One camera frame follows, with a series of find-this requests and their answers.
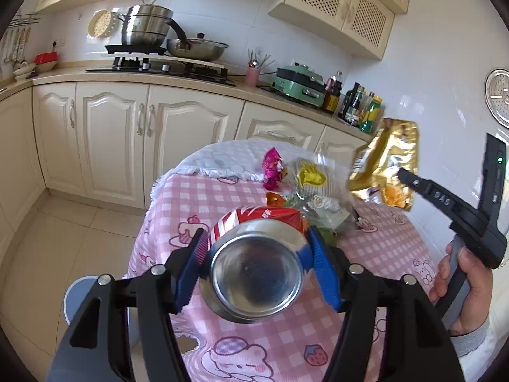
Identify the orange candy wrapper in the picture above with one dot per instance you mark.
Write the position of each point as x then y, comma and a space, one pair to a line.
283, 173
276, 199

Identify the cream perforated steamer plate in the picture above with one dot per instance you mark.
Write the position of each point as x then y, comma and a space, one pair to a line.
102, 24

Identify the black gas stove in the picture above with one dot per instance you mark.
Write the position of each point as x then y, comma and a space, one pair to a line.
179, 72

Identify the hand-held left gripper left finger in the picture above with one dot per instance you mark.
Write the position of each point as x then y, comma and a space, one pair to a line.
191, 270

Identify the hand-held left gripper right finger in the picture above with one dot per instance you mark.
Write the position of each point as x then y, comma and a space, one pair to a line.
324, 270

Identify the pink utensil holder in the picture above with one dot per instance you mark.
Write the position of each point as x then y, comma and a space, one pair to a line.
252, 76

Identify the hanging utensil rack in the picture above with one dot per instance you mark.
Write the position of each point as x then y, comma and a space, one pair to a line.
18, 36

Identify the person's right hand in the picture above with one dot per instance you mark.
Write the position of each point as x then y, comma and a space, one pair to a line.
477, 294

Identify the round metal steamer tray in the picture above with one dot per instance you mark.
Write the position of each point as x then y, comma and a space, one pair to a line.
499, 99

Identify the white bowl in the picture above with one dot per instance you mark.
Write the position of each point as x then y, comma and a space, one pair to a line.
24, 72

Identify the steel wok with lid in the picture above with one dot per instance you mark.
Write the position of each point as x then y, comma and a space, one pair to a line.
199, 49

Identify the clear plastic bag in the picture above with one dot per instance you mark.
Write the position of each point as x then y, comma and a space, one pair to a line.
338, 195

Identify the cream lattice wall cabinet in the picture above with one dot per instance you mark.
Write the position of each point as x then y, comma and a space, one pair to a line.
338, 0

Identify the magenta snack wrapper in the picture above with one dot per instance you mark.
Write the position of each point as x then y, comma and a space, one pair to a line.
272, 165

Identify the pink checked tablecloth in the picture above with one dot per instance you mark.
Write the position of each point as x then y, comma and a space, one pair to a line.
222, 203

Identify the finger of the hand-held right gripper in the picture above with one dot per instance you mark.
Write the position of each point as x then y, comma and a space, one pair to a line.
429, 191

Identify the pale green snack wrapper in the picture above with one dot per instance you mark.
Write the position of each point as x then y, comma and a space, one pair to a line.
334, 223

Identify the gold snack bag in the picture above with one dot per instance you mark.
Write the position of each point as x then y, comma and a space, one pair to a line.
389, 147

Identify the green electric cooker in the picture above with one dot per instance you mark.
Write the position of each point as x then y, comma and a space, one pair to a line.
298, 83

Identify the dark glass bottle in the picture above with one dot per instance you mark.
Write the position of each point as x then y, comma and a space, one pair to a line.
349, 101

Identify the steel steamer pot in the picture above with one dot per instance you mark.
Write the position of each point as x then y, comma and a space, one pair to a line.
145, 28

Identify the white checked cloth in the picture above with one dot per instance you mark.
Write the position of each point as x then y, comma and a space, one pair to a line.
230, 155

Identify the large dark sauce bottle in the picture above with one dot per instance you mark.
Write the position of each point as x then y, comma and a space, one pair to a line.
332, 95

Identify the cream lower kitchen cabinets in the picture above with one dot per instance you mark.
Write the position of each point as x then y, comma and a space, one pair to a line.
111, 143

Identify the clear packet with yellow label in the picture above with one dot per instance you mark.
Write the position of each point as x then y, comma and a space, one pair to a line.
312, 175

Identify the person's right forearm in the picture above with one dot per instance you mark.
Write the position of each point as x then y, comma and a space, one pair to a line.
477, 346

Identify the bunch of kitchen utensils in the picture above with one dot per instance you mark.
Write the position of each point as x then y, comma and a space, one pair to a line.
258, 60

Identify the red drink can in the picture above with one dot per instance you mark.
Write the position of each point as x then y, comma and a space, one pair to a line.
254, 270

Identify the wall socket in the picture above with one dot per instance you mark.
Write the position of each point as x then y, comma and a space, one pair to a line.
58, 43

